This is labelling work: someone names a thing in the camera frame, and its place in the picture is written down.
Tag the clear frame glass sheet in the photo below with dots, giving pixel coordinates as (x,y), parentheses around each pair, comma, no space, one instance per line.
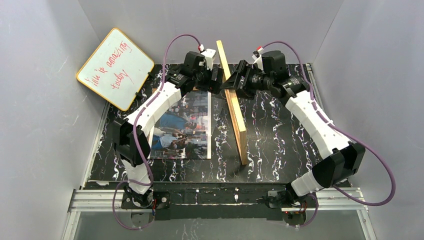
(212,129)

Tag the yellow-edged whiteboard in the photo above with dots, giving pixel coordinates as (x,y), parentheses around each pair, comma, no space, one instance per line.
(116,70)

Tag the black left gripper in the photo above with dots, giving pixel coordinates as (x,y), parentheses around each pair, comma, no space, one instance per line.
(214,79)

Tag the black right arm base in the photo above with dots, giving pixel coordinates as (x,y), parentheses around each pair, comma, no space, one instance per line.
(287,199)

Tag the aluminium mounting rail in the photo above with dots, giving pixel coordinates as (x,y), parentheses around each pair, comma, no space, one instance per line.
(108,200)

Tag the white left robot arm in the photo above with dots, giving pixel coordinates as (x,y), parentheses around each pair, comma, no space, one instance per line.
(130,141)

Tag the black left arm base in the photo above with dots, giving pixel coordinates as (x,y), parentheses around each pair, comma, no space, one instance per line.
(151,199)

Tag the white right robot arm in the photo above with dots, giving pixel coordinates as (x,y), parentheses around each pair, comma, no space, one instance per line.
(341,157)

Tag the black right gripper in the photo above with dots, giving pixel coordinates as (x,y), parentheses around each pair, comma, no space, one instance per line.
(244,78)

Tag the printed colour photo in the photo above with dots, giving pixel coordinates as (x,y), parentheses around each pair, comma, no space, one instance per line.
(184,131)

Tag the wooden picture frame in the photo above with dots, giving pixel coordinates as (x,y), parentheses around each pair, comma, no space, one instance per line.
(237,119)

